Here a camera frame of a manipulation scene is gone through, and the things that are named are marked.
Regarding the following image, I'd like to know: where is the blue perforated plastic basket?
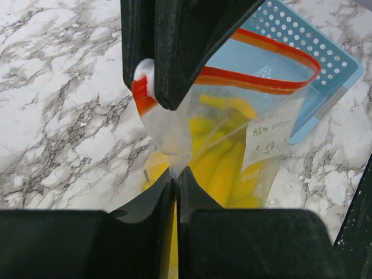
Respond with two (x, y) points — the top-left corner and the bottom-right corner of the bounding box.
(207, 1), (363, 144)

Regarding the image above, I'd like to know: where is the yellow banana bunch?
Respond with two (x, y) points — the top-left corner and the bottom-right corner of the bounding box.
(141, 93), (280, 279)

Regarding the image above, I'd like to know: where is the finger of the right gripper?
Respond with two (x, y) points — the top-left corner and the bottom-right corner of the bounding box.
(120, 1), (163, 89)
(154, 0), (262, 110)

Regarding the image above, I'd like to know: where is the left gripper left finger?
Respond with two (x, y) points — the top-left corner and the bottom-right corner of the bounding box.
(1, 171), (174, 278)

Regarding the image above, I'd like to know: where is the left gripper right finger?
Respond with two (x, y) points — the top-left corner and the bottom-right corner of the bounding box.
(176, 168), (346, 278)

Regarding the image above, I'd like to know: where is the clear zip bag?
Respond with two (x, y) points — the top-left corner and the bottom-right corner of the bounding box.
(131, 27), (322, 279)

